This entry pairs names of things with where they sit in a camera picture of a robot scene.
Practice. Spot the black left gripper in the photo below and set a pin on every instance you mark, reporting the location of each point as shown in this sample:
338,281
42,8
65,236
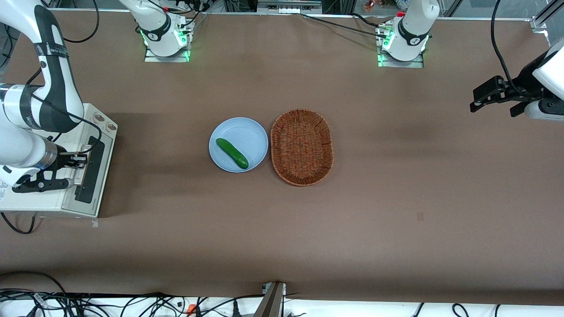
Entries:
524,86

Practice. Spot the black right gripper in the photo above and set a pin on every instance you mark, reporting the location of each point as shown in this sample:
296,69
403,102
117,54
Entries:
64,160

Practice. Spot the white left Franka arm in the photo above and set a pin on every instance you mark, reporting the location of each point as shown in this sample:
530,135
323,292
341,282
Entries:
412,31

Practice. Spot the round oven knob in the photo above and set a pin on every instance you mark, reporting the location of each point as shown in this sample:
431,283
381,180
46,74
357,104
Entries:
111,127
99,117

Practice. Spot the white toaster oven body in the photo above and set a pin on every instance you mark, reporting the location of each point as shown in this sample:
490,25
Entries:
26,202

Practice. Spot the green cucumber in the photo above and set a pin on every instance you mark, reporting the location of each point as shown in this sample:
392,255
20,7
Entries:
232,153

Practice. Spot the light blue round plate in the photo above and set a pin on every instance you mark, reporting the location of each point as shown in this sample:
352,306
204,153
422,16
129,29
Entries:
246,136

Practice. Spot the brown oval wicker basket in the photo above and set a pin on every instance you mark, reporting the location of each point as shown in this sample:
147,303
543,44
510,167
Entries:
302,147

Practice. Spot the grey power strip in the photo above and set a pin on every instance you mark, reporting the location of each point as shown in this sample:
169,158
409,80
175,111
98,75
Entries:
288,6

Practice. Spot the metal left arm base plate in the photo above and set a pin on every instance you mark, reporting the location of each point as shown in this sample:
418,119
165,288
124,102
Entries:
401,64

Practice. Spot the aluminium frame corner bracket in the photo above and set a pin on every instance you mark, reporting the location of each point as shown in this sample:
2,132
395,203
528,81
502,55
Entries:
539,24

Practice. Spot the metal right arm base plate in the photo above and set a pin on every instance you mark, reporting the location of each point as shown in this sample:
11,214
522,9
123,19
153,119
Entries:
152,58

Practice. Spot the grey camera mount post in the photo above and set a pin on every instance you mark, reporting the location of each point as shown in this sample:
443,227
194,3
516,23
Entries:
269,301

